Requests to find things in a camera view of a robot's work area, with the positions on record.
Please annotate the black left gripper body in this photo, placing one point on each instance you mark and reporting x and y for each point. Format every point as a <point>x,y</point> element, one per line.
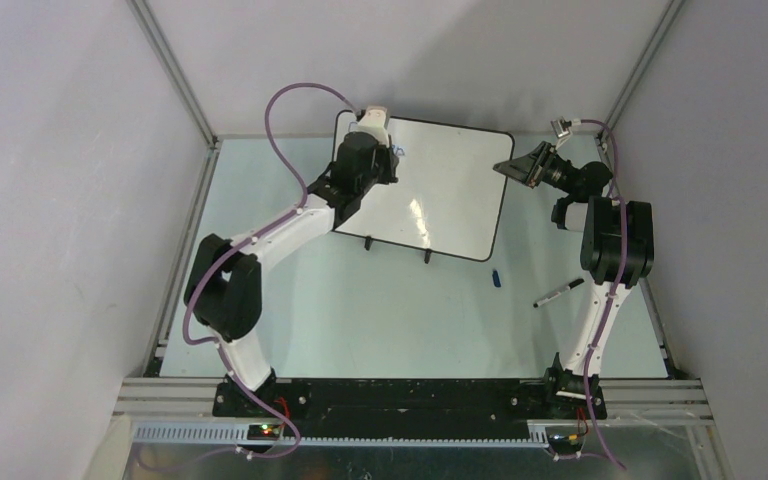
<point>382,171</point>

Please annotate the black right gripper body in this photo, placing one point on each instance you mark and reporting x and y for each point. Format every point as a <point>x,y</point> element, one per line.
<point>551,168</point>

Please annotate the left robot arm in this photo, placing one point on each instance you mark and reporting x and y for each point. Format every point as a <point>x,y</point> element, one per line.
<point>224,292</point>

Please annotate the wire whiteboard stand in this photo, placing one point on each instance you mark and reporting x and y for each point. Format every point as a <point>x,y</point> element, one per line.
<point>425,255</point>

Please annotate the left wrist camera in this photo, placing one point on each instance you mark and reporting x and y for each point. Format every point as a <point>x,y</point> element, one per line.
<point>374,121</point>

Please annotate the white whiteboard black frame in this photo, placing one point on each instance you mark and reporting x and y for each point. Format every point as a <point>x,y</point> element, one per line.
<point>448,196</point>

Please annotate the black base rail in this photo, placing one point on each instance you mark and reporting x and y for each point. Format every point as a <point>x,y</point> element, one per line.
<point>400,408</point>

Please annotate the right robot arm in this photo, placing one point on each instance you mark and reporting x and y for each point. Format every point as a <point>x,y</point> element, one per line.
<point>617,251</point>

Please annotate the black marker pen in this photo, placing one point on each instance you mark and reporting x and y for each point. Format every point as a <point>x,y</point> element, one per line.
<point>560,291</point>

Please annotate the grey cable duct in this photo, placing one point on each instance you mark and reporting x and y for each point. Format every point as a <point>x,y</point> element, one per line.
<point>242,434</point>

